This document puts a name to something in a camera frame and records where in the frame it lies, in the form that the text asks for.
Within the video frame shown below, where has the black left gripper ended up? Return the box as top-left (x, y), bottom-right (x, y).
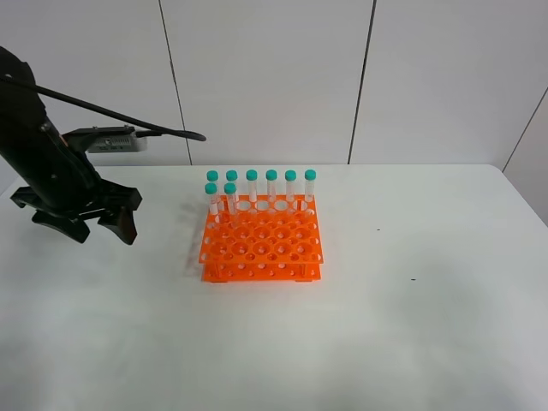
top-left (10, 147), bottom-right (142, 245)

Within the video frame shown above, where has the green-capped test tube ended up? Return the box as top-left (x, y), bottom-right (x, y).
top-left (224, 182), bottom-right (238, 226)

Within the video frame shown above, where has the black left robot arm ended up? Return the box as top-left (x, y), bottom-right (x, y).
top-left (1, 49), bottom-right (142, 245)

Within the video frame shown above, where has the second row green-capped tube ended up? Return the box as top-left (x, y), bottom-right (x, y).
top-left (205, 182), bottom-right (219, 217)

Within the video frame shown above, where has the orange test tube rack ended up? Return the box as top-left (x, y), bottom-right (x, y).
top-left (199, 194), bottom-right (324, 283)

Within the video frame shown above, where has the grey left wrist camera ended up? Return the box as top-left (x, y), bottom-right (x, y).
top-left (63, 126), bottom-right (147, 153)

